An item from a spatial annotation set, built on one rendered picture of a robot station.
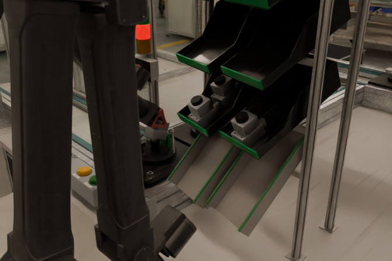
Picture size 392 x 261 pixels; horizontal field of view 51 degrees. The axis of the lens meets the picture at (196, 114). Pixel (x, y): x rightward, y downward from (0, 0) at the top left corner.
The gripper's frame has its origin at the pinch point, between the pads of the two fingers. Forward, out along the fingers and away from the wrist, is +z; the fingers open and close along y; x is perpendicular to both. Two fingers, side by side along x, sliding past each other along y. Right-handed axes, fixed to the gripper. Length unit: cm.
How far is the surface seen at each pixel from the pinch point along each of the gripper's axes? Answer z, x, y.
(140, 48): -8.4, -19.0, 18.2
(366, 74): 111, -87, -5
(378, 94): 93, -70, -22
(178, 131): 18.8, -2.3, 8.0
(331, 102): 68, -49, -15
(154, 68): -2.4, -15.7, 13.4
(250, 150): -17.2, -1.4, -46.0
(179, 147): 13.0, 3.2, -1.3
